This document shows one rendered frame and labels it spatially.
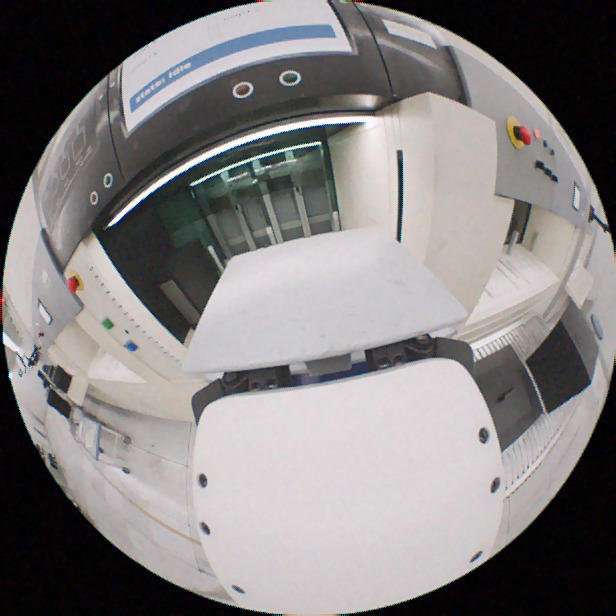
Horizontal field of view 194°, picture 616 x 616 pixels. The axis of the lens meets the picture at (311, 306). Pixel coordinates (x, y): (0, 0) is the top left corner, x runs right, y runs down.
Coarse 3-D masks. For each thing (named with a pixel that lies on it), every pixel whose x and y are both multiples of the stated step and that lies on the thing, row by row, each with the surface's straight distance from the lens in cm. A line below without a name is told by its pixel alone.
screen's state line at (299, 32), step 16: (256, 32) 30; (272, 32) 30; (288, 32) 30; (304, 32) 30; (320, 32) 30; (208, 48) 31; (224, 48) 30; (240, 48) 29; (176, 64) 32; (192, 64) 30; (160, 80) 32; (176, 80) 30; (144, 96) 32
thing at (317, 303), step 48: (336, 240) 12; (384, 240) 12; (240, 288) 10; (288, 288) 9; (336, 288) 8; (384, 288) 8; (432, 288) 8; (240, 336) 7; (288, 336) 6; (336, 336) 6; (384, 336) 6; (432, 336) 17
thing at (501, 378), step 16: (496, 352) 70; (512, 352) 75; (480, 368) 63; (496, 368) 66; (512, 368) 71; (480, 384) 60; (496, 384) 64; (512, 384) 69; (528, 384) 75; (496, 400) 62; (512, 400) 67; (528, 400) 72; (496, 416) 61; (512, 416) 65; (528, 416) 71; (496, 432) 60; (512, 432) 65
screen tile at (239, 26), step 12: (276, 0) 37; (288, 0) 37; (300, 0) 37; (312, 0) 37; (228, 12) 37; (264, 12) 34; (276, 12) 34; (288, 12) 34; (300, 12) 34; (312, 12) 34; (228, 24) 34; (240, 24) 33; (252, 24) 32; (264, 24) 32
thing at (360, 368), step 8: (352, 368) 19; (360, 368) 20; (296, 376) 19; (304, 376) 19; (312, 376) 20; (320, 376) 20; (328, 376) 20; (336, 376) 20; (344, 376) 21; (296, 384) 21; (304, 384) 21
